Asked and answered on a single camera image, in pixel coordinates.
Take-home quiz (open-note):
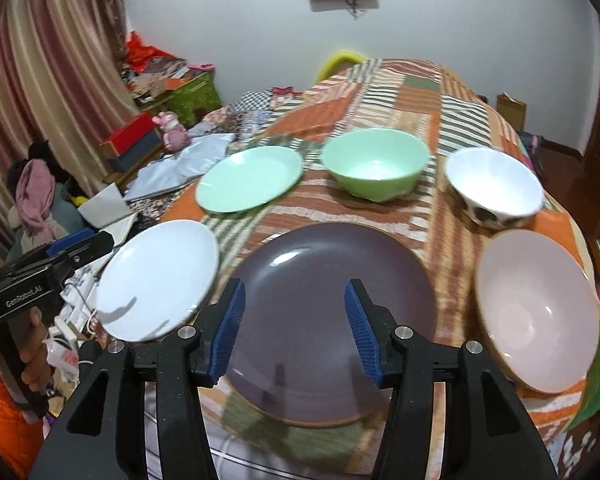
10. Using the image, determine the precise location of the white bowl with dark spots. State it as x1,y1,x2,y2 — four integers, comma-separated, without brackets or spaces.
445,147,546,231

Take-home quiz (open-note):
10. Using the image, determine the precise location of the red box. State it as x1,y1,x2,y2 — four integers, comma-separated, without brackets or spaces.
99,112,159,159

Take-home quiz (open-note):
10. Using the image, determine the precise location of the person's left forearm orange sleeve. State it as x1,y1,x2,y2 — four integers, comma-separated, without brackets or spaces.
0,345,48,480

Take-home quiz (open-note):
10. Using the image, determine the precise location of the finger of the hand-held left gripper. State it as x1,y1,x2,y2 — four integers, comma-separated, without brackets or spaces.
55,232,115,281
47,228,97,257

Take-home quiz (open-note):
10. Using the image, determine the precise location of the grey box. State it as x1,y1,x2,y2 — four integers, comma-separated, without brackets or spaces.
107,132,164,174

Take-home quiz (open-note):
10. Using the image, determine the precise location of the pink bowl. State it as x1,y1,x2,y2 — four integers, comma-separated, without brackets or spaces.
475,229,600,395

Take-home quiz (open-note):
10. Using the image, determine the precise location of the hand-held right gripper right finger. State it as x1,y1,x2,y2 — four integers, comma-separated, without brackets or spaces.
344,278,556,480

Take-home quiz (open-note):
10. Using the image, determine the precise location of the green storage box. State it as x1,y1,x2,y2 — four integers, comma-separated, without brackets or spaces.
167,71,224,117

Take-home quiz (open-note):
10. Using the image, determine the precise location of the white power strip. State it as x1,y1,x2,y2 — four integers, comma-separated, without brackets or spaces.
55,267,103,343

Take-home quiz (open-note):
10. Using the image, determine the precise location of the pink pig toy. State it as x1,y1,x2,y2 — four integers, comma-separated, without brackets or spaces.
152,111,191,152

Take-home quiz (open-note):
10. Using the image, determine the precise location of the white cardboard box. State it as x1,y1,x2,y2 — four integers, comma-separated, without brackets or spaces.
77,182,139,242

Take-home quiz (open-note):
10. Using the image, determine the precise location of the person's left hand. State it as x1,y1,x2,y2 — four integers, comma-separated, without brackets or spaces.
16,307,50,397

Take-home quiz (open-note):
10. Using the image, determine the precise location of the floral patchwork quilt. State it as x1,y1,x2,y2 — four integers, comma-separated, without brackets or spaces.
200,87,307,137

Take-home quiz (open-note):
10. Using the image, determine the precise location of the white plate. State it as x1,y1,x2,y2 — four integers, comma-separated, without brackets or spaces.
95,220,221,343

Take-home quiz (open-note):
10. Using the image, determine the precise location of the pink cloth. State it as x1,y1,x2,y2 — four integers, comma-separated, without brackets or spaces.
16,160,57,237

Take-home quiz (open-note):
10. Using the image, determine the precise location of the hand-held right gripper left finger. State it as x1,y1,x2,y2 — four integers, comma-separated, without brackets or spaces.
30,277,247,480

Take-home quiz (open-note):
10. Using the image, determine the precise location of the green plate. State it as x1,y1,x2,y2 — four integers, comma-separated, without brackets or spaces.
195,146,305,216

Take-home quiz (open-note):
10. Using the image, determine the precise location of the red plastic bag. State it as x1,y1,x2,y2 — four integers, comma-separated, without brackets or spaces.
125,31,157,75

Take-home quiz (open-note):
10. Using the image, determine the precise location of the striped pink curtain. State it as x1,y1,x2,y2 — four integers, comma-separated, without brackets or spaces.
0,0,142,206

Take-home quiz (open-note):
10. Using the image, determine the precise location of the purple plate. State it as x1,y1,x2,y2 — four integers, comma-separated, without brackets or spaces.
224,222,437,428

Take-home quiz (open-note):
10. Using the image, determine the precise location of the yellow foam tube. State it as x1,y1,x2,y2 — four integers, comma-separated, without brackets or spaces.
314,50,365,82

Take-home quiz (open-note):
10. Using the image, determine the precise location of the green bowl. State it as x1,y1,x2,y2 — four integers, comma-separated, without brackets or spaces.
321,128,431,203

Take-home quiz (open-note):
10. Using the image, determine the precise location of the brown paper bag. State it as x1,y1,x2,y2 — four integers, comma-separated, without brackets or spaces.
496,92,527,132

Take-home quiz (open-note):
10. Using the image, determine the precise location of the plush toy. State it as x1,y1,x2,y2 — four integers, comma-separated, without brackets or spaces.
5,140,88,256

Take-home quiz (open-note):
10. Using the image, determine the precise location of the white plastic sheet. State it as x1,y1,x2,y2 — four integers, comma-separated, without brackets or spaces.
124,134,242,202

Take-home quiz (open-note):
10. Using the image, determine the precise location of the striped patchwork blanket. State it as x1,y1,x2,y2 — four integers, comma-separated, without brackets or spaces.
157,57,600,480

